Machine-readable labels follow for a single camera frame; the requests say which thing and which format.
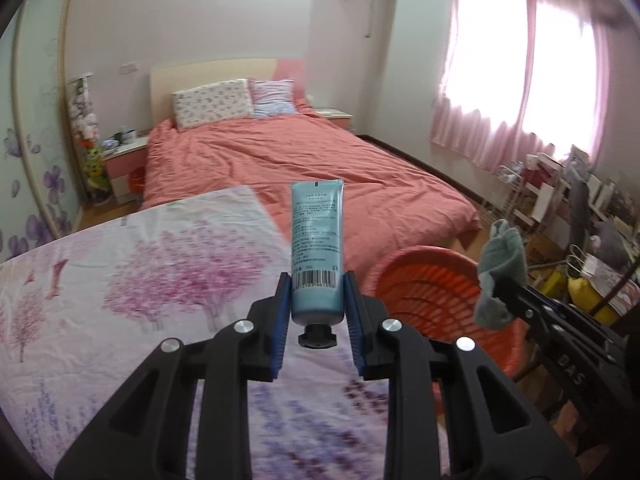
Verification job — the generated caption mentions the yellow bag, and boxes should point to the yellow bag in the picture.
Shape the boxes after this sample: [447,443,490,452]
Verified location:
[567,277,618,323]

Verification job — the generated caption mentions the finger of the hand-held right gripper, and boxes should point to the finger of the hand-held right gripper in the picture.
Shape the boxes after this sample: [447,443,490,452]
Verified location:
[492,276,566,333]

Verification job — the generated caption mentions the flower-print wardrobe doors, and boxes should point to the flower-print wardrobe doors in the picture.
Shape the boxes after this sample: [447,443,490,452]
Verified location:
[0,0,83,266]

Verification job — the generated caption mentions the striped pink pillow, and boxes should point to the striped pink pillow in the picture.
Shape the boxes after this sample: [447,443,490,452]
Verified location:
[248,78,298,119]

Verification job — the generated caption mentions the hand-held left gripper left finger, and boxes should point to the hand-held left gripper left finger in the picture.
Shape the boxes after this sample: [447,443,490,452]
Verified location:
[54,271,293,480]

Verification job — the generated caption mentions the pink and white nightstand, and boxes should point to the pink and white nightstand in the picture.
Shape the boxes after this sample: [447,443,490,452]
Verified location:
[315,108,353,133]
[102,137,150,206]

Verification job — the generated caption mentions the floral white pillow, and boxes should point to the floral white pillow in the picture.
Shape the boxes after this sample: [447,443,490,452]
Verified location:
[171,78,255,133]

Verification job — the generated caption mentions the light blue cream tube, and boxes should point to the light blue cream tube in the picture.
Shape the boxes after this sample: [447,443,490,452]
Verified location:
[290,179,347,350]

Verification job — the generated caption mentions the tree-print bed sheet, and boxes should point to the tree-print bed sheet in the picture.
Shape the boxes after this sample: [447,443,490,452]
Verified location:
[0,185,401,480]

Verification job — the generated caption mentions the coral pink duvet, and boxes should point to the coral pink duvet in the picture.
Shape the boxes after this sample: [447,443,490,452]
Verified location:
[139,107,481,271]

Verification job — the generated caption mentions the pink curtain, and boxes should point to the pink curtain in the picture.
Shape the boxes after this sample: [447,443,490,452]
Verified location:
[430,0,613,173]

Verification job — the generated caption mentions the beige and pink headboard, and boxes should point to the beige and pink headboard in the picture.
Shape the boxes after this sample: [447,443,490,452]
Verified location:
[150,57,308,121]

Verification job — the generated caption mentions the cluttered shelf of books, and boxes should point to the cluttered shelf of books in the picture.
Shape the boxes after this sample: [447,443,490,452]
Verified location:
[520,145,640,241]

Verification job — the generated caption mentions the light green sock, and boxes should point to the light green sock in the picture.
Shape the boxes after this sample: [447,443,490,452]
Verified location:
[474,219,529,332]

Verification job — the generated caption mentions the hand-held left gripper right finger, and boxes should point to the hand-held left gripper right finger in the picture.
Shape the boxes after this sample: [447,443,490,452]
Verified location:
[342,270,583,480]

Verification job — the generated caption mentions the orange plastic basket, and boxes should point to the orange plastic basket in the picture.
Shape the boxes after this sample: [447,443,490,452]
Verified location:
[362,245,533,416]

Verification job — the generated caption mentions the white pipe cover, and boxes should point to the white pipe cover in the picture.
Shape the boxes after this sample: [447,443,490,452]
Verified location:
[365,0,399,38]

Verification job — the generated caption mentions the clear tube of plush toys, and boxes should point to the clear tube of plush toys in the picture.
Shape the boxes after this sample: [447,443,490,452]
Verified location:
[67,75,113,208]

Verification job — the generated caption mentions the white wire rack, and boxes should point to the white wire rack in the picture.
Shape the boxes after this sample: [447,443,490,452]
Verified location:
[495,162,546,231]

